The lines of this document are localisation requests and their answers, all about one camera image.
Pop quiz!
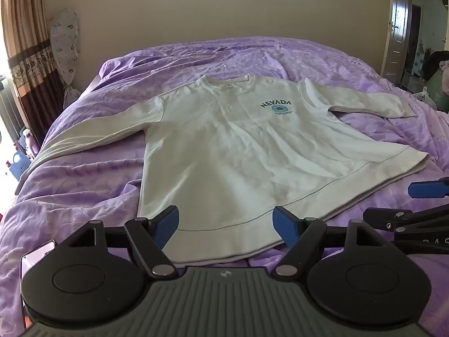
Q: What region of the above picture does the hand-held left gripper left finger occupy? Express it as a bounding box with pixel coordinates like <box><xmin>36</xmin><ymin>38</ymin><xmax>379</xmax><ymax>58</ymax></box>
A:
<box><xmin>61</xmin><ymin>205</ymin><xmax>180</xmax><ymax>279</ymax></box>

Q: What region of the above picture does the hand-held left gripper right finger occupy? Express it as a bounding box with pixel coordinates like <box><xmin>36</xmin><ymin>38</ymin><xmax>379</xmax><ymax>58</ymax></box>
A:
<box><xmin>272</xmin><ymin>206</ymin><xmax>391</xmax><ymax>278</ymax></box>

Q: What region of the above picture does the wooden door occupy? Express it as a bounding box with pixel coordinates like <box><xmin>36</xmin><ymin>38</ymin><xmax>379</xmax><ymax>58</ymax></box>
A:
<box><xmin>380</xmin><ymin>0</ymin><xmax>415</xmax><ymax>76</ymax></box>

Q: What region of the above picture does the blue plastic container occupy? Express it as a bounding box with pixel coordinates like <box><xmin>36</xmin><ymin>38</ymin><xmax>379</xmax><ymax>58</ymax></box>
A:
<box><xmin>10</xmin><ymin>150</ymin><xmax>33</xmax><ymax>180</ymax></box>

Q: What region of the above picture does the pile of clothes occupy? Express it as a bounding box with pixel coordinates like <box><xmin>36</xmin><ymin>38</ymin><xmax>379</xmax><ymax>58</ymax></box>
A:
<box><xmin>412</xmin><ymin>49</ymin><xmax>449</xmax><ymax>111</ymax></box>

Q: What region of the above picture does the white printed sweatshirt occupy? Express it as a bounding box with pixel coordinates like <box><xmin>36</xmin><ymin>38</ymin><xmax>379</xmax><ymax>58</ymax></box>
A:
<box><xmin>30</xmin><ymin>73</ymin><xmax>430</xmax><ymax>264</ymax></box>

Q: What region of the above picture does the white patterned tied curtain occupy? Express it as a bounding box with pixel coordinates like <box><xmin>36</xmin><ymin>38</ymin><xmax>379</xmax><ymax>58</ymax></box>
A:
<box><xmin>50</xmin><ymin>8</ymin><xmax>82</xmax><ymax>109</ymax></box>

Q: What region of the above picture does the brown patterned curtain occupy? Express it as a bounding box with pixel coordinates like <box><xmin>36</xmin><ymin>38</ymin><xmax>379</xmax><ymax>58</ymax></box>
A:
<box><xmin>0</xmin><ymin>0</ymin><xmax>54</xmax><ymax>113</ymax></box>

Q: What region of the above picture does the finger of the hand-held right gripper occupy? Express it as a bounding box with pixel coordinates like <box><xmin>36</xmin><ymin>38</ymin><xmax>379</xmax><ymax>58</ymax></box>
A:
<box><xmin>408</xmin><ymin>179</ymin><xmax>449</xmax><ymax>200</ymax></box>
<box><xmin>363</xmin><ymin>208</ymin><xmax>449</xmax><ymax>236</ymax></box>

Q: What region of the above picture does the radiator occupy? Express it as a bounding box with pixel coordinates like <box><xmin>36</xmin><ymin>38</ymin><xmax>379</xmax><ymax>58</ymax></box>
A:
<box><xmin>0</xmin><ymin>75</ymin><xmax>23</xmax><ymax>143</ymax></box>

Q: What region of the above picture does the smartphone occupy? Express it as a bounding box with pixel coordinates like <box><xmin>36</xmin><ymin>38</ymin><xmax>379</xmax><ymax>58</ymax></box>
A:
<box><xmin>20</xmin><ymin>239</ymin><xmax>57</xmax><ymax>290</ymax></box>

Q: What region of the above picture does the purple bottle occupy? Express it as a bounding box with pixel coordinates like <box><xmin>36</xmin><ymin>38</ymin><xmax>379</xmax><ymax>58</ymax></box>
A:
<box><xmin>20</xmin><ymin>128</ymin><xmax>40</xmax><ymax>158</ymax></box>

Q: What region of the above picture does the purple bed blanket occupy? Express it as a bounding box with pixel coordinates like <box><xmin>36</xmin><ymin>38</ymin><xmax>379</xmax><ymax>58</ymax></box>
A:
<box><xmin>0</xmin><ymin>37</ymin><xmax>449</xmax><ymax>337</ymax></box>

